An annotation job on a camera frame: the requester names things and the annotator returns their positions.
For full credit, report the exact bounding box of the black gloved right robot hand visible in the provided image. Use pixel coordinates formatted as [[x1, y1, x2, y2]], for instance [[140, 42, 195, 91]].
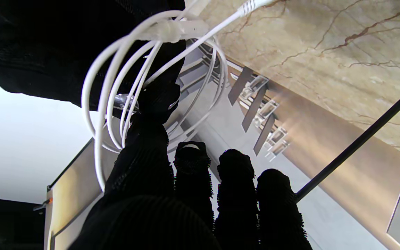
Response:
[[0, 0, 186, 112]]

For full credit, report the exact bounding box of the black T-bar rack marble base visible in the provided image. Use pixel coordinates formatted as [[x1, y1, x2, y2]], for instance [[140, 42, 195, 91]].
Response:
[[295, 0, 400, 202]]

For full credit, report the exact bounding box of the printed conference room backdrop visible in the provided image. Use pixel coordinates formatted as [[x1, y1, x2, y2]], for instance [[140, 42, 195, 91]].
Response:
[[0, 35, 400, 250]]

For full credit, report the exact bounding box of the black orange spring clamp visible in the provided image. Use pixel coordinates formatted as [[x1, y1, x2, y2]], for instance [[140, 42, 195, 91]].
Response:
[[33, 198, 54, 212]]

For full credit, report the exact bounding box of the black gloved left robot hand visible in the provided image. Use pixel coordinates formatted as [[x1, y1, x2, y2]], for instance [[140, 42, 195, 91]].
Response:
[[68, 82, 313, 250]]

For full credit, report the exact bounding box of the white wired earphone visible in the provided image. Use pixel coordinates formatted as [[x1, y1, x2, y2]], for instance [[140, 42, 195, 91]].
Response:
[[81, 0, 273, 192]]

